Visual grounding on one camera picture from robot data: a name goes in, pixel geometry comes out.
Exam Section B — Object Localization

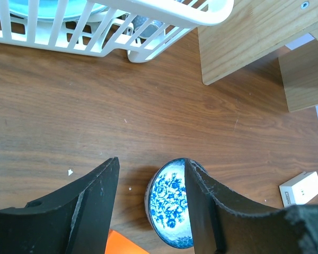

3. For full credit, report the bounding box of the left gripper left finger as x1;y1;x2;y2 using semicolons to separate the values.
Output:
0;157;120;253

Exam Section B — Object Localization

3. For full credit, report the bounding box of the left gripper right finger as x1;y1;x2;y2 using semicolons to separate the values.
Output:
184;159;318;253

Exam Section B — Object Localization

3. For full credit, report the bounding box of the orange razor package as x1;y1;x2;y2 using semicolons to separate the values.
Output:
105;229;148;254

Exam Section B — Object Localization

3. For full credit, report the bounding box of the blue patterned small bowl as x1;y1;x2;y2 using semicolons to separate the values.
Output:
144;158;193;249

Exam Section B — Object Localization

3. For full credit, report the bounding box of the white slim razor box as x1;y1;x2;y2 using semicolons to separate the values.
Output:
279;171;318;207

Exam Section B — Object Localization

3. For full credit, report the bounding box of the wooden two-tier shelf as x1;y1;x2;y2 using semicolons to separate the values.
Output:
197;0;318;113

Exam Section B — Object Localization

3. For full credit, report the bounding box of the white plastic dish basket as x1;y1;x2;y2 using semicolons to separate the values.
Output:
0;1;234;63

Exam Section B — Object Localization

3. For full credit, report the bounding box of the blue mug in basket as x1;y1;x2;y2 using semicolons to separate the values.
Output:
132;14;166;39

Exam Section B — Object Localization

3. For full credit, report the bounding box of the white plate with card suits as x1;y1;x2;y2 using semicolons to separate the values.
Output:
9;0;107;21

